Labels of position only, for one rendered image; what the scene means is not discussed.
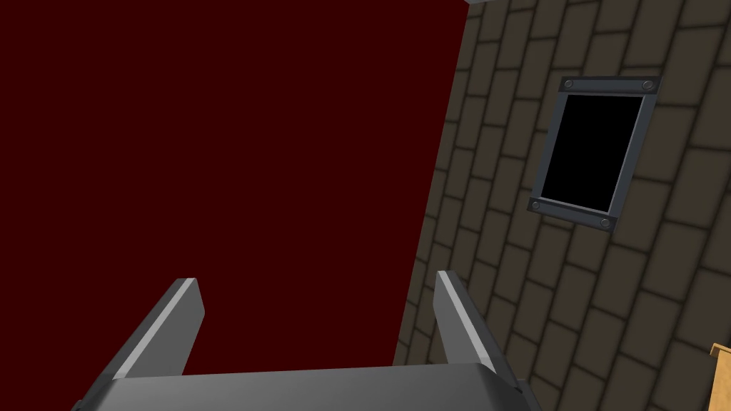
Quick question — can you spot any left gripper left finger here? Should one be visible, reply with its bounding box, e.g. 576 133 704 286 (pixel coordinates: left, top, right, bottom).
111 277 206 381

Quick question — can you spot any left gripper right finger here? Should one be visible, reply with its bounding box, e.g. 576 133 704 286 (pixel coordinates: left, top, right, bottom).
432 270 518 392

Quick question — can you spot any black window with grey frame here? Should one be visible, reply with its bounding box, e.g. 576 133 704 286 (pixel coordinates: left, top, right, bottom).
526 76 663 232

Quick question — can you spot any light wooden furniture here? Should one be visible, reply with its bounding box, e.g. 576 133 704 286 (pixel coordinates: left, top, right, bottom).
707 342 731 411

